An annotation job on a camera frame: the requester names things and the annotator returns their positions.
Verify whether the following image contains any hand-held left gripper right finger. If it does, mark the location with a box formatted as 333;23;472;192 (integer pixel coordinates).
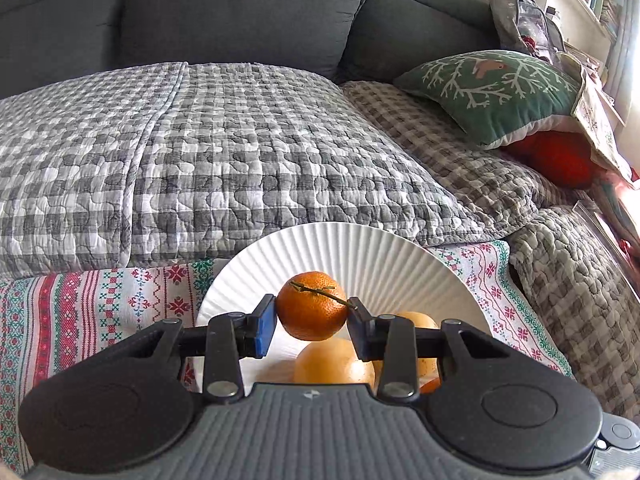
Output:
347;296;507;404

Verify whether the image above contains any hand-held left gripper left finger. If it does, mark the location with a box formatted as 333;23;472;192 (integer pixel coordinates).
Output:
122;294;279;404

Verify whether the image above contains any mandarin with stem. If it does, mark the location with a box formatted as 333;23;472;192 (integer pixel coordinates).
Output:
276;271;358;342

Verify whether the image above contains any white ribbed bowl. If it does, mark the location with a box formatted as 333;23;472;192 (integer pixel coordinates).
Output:
196;223;493;396

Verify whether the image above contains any smooth yellow-orange grapefruit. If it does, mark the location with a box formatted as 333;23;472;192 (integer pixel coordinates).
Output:
293;337;376;387

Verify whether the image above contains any speckled yellow grapefruit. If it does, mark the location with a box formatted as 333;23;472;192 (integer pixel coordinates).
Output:
372;311;442;381

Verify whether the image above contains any beige checked quilted blanket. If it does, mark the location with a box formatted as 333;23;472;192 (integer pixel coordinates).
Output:
509;204;640;422

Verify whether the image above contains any grey checked quilt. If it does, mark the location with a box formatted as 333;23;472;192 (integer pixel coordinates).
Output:
0;62;484;277

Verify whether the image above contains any red green patterned tablecloth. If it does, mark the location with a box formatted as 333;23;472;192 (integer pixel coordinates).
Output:
0;240;574;477

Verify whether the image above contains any beige checked quilted cover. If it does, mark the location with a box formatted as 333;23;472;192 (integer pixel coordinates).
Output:
342;80;593;242

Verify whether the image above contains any red cushion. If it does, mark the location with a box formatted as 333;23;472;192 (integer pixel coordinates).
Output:
502;130;609;191

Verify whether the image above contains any green cushion with white branches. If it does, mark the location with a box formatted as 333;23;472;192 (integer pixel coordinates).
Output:
392;50;587;150

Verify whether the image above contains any grey fabric sofa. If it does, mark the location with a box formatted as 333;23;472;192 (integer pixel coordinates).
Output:
0;0;501;102

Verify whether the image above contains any cream printed tote bag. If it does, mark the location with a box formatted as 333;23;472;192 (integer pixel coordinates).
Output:
570;55;640;184

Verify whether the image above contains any grey patterned bag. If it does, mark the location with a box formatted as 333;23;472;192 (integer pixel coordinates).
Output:
490;0;569;67

